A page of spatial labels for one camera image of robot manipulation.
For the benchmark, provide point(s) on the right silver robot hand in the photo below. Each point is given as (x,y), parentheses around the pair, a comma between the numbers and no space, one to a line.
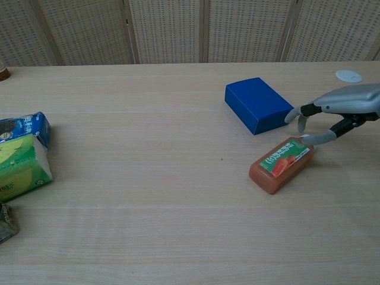
(350,98)

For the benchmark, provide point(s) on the blue cardboard box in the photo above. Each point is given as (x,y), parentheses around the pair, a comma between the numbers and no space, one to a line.
(255,101)

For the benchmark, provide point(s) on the orange juice bottle green label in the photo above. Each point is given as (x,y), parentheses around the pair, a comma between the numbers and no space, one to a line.
(276,175)

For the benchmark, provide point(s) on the woven bamboo screen panel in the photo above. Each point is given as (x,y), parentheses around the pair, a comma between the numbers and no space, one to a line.
(243,29)
(166,29)
(335,29)
(20,29)
(89,29)

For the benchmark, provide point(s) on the blue cookie packet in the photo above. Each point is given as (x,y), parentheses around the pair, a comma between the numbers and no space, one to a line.
(29,124)

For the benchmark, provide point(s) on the green tissue pack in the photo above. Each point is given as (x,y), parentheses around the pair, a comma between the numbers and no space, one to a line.
(17,166)

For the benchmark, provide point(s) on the brown sauce bottle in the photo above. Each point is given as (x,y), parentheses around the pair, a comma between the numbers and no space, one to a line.
(3,74)

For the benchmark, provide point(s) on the dark foil snack bag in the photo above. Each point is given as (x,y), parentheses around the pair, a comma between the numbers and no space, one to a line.
(7,225)

